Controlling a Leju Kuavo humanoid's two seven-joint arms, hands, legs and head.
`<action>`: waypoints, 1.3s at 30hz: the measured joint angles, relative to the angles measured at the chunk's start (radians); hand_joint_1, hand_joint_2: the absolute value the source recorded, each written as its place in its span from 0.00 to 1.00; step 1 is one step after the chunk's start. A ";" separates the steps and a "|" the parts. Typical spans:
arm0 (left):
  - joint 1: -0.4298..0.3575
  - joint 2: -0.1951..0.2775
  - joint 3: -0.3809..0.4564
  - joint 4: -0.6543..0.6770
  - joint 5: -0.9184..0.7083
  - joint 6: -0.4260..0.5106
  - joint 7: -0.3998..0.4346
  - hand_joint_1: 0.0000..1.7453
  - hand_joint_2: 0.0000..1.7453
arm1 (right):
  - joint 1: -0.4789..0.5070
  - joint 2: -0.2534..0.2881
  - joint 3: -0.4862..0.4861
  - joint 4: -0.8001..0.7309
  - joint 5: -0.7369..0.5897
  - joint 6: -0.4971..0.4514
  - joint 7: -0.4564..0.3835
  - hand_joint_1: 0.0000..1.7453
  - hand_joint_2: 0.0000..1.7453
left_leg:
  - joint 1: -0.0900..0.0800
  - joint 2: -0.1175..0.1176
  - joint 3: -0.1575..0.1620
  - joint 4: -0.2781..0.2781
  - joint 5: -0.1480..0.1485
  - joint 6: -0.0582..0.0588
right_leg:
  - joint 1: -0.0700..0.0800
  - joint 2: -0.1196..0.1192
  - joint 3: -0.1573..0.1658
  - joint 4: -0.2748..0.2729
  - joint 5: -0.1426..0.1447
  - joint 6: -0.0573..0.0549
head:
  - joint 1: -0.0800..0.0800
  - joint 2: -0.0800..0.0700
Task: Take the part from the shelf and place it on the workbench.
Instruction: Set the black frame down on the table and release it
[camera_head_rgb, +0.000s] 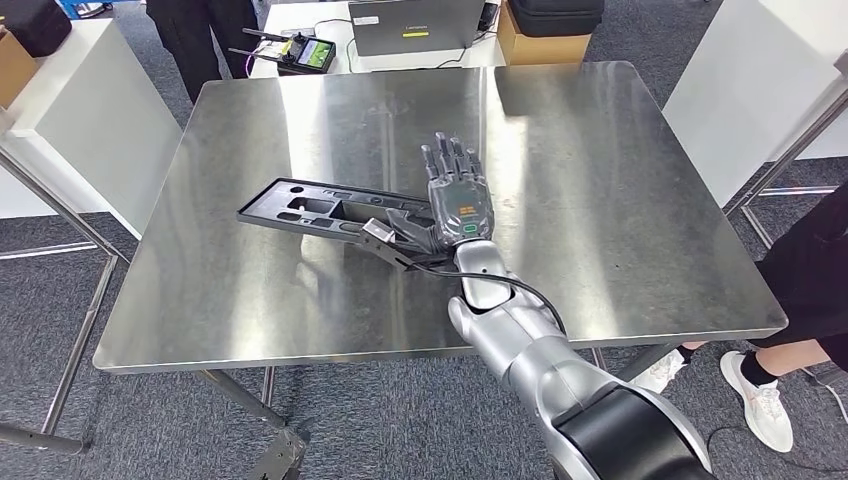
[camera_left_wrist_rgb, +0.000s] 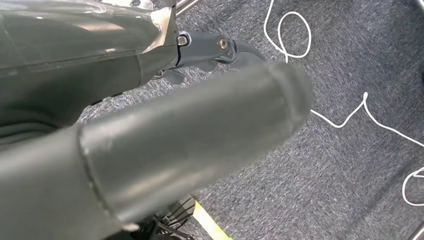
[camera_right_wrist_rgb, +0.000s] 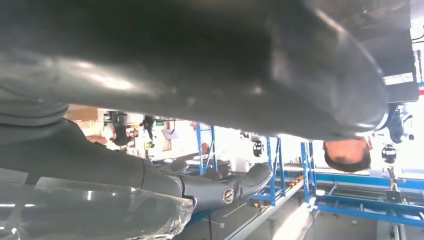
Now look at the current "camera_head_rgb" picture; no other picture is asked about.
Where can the grey laptop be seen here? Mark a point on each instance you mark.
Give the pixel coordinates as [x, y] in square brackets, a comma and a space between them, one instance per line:
[417, 20]

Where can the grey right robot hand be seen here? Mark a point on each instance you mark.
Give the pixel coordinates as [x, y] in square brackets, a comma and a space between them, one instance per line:
[281, 457]

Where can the long black plastic part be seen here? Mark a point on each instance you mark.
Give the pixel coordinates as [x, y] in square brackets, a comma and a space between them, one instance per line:
[351, 212]

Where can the person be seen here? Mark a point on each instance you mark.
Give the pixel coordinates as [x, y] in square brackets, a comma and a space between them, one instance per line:
[808, 278]
[192, 40]

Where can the cardboard box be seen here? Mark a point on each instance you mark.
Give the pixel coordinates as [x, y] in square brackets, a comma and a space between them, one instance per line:
[543, 50]
[13, 73]

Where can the stainless steel table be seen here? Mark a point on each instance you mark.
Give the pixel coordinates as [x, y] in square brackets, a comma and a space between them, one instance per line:
[93, 314]
[795, 144]

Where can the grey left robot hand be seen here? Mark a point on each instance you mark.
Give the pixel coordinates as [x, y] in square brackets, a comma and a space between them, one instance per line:
[464, 205]

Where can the black camera bracket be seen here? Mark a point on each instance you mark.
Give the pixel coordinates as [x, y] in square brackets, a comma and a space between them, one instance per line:
[397, 255]

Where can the white panel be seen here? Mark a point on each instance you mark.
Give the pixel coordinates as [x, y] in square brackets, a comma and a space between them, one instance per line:
[742, 79]

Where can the white desk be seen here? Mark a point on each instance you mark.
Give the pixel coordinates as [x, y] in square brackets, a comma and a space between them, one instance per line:
[397, 63]

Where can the stainless steel workbench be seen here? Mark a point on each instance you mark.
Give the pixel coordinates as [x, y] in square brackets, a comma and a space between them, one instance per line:
[596, 199]

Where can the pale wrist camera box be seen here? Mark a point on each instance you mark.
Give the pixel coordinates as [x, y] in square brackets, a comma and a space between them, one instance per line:
[379, 232]

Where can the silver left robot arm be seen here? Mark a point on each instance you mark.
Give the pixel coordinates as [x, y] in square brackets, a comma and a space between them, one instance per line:
[530, 344]

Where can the black carrying case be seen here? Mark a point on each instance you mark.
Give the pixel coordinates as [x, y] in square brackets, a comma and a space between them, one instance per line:
[33, 26]
[556, 16]

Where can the black remote controller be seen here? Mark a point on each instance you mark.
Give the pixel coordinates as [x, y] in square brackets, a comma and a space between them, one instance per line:
[311, 53]

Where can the white cabinet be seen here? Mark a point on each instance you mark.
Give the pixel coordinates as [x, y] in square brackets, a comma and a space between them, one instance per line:
[79, 119]

